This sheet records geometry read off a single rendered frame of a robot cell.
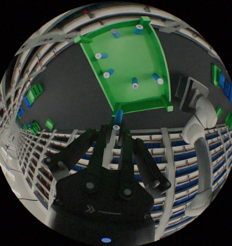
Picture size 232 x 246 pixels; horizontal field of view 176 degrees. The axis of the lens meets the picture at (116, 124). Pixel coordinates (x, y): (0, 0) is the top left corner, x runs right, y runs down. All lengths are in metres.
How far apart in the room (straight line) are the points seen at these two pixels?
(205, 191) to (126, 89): 0.65
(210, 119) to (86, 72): 1.08
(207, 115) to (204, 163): 0.30
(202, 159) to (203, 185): 0.17
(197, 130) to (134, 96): 0.50
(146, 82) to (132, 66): 0.07
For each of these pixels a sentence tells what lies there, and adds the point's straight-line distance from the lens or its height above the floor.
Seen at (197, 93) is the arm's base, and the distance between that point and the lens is 0.75.
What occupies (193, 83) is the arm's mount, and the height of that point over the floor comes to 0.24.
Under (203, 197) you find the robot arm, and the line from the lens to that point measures 0.55.
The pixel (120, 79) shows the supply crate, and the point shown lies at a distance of 0.29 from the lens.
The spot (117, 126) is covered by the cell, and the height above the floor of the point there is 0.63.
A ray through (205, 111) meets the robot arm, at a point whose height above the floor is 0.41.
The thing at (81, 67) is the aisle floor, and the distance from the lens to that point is 0.90.
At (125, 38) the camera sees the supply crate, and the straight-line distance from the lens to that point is 0.29.
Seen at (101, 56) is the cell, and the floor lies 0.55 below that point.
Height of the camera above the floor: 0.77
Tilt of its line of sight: 43 degrees down
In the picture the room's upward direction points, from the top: 168 degrees counter-clockwise
